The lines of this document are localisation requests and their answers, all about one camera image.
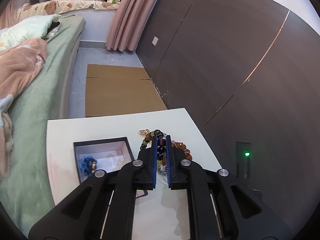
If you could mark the gold butterfly ornament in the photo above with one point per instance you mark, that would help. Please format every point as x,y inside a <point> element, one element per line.
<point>144,131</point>

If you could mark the white wall socket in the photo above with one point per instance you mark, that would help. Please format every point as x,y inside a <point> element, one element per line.
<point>155,41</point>

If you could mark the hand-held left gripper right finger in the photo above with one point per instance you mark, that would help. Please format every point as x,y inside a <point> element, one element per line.
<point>168,165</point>

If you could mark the floral cream quilt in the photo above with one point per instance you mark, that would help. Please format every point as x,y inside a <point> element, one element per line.
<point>70,5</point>

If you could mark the bed with green sheet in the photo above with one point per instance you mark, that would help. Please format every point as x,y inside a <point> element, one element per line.
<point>37,130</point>

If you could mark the black jewelry box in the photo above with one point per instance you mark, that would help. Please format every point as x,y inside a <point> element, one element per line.
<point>107,150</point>

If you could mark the flat cardboard sheet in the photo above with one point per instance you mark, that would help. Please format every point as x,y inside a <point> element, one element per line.
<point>120,92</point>

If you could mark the pale green quilt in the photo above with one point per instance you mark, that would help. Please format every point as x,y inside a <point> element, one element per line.
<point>27,28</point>

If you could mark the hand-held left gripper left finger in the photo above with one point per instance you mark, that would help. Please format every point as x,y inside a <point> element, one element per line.
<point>154,165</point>

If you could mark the wall outlet with green light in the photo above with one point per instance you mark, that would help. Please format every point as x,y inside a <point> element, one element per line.
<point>243,160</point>

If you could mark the pink curtain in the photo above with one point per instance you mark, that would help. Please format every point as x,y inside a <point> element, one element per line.
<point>130,17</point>

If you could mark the pink fleece blanket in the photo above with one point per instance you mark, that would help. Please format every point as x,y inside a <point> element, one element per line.
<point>17,65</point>

